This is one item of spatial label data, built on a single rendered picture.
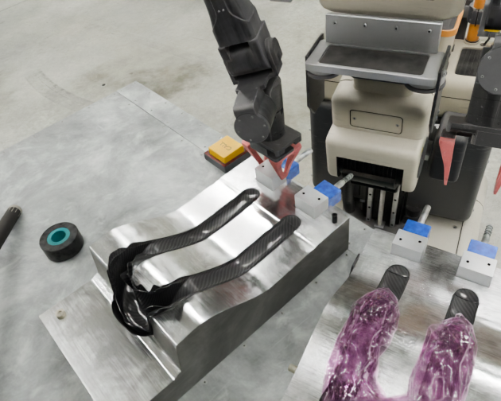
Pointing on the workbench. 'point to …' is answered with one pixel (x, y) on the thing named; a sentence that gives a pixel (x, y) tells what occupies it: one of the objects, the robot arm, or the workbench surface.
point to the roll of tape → (61, 242)
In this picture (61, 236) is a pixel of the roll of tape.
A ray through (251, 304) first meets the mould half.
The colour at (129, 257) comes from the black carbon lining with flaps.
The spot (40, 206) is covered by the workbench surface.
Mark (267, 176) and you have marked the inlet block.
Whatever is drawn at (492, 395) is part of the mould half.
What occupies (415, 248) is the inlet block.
